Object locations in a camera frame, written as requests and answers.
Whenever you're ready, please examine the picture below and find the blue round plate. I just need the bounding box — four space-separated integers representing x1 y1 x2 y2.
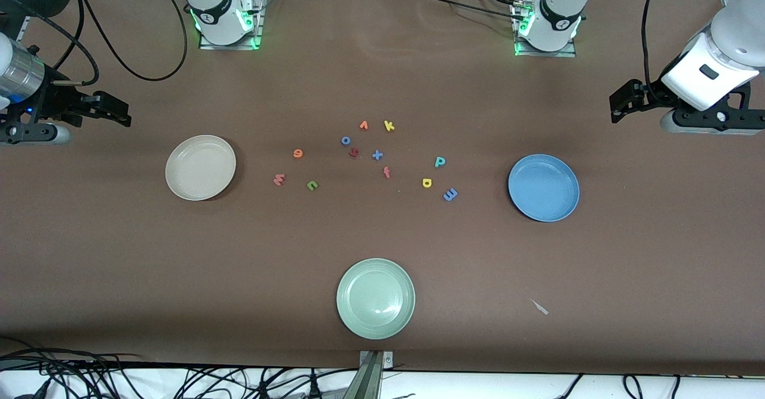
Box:
507 154 580 222

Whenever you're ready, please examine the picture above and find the aluminium profile beam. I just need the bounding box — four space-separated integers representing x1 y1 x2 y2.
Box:
344 350 395 399

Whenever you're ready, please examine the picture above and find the green round plate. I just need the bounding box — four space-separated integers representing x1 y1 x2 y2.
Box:
336 258 416 340

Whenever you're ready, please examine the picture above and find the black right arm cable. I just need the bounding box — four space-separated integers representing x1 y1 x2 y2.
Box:
36 0 189 87

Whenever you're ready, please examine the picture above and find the black base power cable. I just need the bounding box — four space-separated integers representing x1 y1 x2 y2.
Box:
418 0 530 23

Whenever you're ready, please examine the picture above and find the brown table cover sheet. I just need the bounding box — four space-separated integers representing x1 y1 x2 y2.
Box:
0 0 765 376

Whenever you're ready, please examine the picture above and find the black cable bundle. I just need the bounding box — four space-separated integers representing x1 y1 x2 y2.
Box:
0 336 359 399

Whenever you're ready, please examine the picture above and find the beige round plate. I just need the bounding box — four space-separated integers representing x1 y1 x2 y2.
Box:
165 134 237 201

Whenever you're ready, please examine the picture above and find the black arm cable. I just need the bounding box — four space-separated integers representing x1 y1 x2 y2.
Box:
641 0 667 104
36 0 189 87

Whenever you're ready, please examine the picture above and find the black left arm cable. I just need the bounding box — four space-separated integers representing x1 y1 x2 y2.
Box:
641 0 667 104

